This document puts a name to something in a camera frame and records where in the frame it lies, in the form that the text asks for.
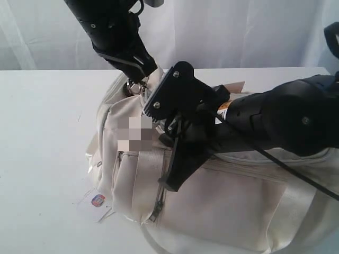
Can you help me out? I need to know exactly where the white paper hang tag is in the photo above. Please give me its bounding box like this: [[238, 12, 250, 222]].
[[71, 185, 112, 223]]

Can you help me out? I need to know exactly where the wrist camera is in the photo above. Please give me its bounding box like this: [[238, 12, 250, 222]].
[[136, 0, 164, 15], [144, 61, 218, 122]]

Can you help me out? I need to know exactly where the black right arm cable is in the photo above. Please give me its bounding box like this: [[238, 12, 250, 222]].
[[211, 111, 339, 202]]

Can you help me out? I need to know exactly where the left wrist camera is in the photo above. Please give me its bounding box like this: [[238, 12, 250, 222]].
[[136, 0, 164, 15]]

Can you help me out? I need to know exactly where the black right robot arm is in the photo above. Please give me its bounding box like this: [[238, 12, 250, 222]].
[[159, 61, 338, 198]]

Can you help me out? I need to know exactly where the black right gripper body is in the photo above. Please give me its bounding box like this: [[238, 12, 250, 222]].
[[158, 84, 231, 159]]

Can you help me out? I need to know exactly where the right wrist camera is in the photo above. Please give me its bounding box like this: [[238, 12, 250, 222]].
[[144, 61, 218, 122]]

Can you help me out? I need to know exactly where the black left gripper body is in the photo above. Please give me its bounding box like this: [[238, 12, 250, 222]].
[[91, 13, 148, 66]]

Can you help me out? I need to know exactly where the white backdrop curtain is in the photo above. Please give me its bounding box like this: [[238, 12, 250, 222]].
[[1, 1, 338, 73]]

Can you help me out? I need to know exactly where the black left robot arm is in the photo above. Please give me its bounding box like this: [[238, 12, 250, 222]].
[[65, 0, 157, 83]]

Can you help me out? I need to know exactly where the cream fabric bag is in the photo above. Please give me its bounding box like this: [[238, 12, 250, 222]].
[[87, 69, 338, 253]]

